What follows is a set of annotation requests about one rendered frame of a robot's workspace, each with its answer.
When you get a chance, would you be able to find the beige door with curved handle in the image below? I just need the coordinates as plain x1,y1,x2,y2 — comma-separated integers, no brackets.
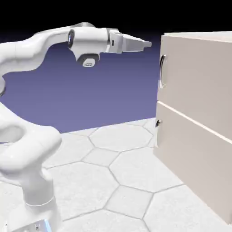
157,34,232,140

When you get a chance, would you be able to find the beige door with round knob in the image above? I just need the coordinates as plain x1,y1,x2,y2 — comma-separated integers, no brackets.
153,101,232,225

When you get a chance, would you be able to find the curved silver handle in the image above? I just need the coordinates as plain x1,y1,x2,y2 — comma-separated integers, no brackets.
159,54,166,89

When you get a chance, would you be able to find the beige cabinet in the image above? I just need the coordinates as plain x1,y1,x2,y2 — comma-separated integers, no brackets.
153,31,232,225

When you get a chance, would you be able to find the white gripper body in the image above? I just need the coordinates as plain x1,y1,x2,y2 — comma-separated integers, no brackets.
121,34,147,53

